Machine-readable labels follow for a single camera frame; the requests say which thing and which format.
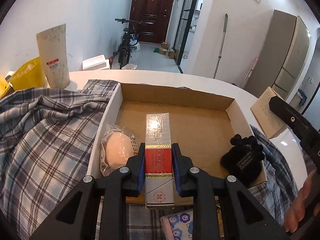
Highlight yellow plastic bin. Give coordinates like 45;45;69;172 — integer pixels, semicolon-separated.
9;57;47;91

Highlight black framed glass door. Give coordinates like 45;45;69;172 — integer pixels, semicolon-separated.
173;0;204;66

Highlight white plastic bag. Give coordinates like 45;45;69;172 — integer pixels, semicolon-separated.
130;34;141;52

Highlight beige square box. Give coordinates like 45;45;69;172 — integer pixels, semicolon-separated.
251;87;287;139

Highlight white foam box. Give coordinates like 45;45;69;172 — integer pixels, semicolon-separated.
82;55;110;71

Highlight yellow packaging bag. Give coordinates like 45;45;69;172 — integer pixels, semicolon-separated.
0;76;14;99

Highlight floral tissue pack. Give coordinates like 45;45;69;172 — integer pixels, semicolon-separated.
160;210;193;240

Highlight black bicycle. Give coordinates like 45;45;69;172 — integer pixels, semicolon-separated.
113;18;153;69

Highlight grey mop handle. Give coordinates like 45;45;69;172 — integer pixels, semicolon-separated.
213;14;228;79

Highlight cardboard boxes on floor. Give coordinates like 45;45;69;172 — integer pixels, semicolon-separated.
153;42;176;59

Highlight person's right hand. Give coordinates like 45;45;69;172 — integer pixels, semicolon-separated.
283;170;317;233

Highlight pink broom handle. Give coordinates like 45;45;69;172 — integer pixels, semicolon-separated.
240;57;258;88

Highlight black knit glove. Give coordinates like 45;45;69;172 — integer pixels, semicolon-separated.
220;134;265;187

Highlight beige refrigerator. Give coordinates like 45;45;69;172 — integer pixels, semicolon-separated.
244;10;311;99

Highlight dark red entrance door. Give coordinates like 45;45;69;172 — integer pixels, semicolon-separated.
130;0;174;44

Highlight open cardboard box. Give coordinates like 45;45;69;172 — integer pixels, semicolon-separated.
86;82;267;205

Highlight beige round puff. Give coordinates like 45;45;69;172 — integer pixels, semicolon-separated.
100;124;139;177

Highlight blue plaid shirt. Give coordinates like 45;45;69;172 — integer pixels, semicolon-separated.
1;80;298;239

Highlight red silver cigarette carton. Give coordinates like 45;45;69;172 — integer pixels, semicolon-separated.
144;113;174;209

